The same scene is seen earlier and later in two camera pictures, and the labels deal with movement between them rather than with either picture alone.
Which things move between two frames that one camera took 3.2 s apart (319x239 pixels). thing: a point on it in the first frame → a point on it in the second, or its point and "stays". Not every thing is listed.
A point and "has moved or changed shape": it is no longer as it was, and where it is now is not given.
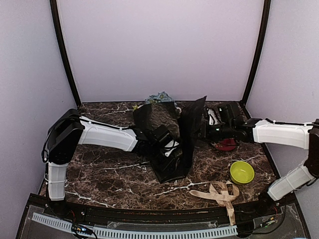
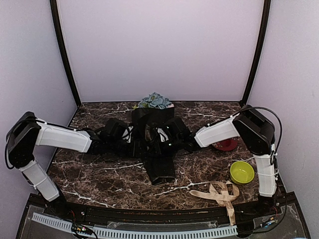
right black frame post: x=266 y=14 stays
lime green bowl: x=241 y=172 stays
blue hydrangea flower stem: x=162 y=96 has moved or changed shape
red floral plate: x=227 y=144 stays
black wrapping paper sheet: x=188 y=125 → x=160 y=168
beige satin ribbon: x=222 y=193 stays
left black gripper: x=165 y=167 → x=134 y=152
